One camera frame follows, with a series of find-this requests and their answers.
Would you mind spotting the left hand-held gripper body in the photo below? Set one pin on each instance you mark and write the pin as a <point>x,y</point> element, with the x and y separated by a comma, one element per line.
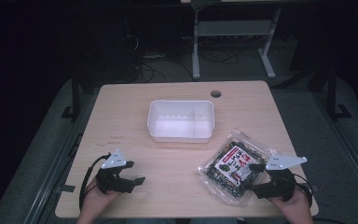
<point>113,182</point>

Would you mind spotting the white plastic container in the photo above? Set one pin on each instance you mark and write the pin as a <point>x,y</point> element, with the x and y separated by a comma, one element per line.
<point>180,121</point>

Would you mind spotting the black metal stand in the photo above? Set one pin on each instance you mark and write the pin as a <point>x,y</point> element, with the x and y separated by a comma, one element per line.
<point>74,96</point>
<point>332,93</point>

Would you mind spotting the person's left hand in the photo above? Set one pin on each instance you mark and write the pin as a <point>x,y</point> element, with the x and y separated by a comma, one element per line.
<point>98,196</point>

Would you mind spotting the clear bag of dried seaweed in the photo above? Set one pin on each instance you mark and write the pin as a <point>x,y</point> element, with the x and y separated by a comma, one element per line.
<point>230,169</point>

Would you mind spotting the grey tape strip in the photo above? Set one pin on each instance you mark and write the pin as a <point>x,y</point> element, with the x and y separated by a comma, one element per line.
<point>67,188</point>

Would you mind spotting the person's right hand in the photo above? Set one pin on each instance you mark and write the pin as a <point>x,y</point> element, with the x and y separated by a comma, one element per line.
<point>289,205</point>

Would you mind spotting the white metal desk frame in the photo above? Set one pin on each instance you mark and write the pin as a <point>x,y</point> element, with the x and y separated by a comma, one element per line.
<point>233,28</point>

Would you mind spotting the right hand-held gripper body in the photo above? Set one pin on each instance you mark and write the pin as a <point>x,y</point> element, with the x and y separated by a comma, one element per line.
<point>279,185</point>

